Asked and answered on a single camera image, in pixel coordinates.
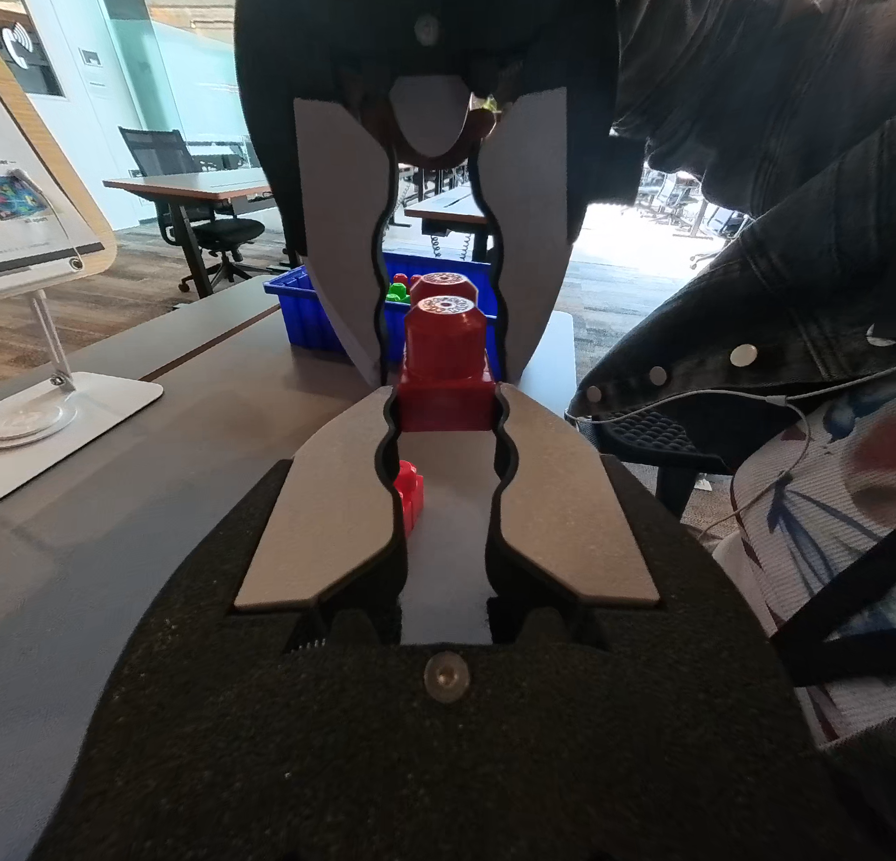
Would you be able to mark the black plastic chair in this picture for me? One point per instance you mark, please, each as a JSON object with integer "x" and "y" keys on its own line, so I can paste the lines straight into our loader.
{"x": 651, "y": 434}

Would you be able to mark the red two-stud toy block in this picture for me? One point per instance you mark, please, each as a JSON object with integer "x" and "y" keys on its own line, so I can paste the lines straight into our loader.
{"x": 444, "y": 399}

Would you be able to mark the person's right forearm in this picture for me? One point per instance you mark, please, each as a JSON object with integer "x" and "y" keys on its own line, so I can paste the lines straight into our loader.
{"x": 756, "y": 70}

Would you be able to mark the instruction sign on stand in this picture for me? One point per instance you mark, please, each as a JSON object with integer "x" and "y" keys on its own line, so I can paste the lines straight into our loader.
{"x": 42, "y": 196}

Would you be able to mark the person's floral shirt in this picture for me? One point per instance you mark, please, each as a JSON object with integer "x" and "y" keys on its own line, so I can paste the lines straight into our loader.
{"x": 826, "y": 497}

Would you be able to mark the small red toy block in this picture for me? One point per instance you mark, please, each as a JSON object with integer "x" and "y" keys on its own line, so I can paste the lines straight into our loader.
{"x": 411, "y": 497}

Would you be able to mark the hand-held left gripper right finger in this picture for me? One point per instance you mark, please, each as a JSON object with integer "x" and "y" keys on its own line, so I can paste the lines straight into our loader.
{"x": 567, "y": 497}

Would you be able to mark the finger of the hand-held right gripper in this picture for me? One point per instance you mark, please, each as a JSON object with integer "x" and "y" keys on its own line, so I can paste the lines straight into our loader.
{"x": 343, "y": 245}
{"x": 532, "y": 245}

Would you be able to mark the person's right hand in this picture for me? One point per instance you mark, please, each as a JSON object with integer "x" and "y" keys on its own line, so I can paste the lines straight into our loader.
{"x": 434, "y": 164}

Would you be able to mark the pile of toy blocks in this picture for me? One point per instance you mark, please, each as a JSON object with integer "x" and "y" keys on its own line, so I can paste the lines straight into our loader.
{"x": 397, "y": 293}

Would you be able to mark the blue plastic bin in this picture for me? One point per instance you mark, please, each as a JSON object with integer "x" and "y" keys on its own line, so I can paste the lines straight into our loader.
{"x": 301, "y": 315}

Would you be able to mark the black office chair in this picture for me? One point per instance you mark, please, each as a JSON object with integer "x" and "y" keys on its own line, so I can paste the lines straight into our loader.
{"x": 224, "y": 235}

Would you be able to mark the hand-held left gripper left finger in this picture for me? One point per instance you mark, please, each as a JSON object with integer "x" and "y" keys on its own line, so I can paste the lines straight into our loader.
{"x": 329, "y": 497}

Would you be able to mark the phone icon door sign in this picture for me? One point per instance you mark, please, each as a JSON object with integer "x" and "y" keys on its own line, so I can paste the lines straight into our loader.
{"x": 17, "y": 46}

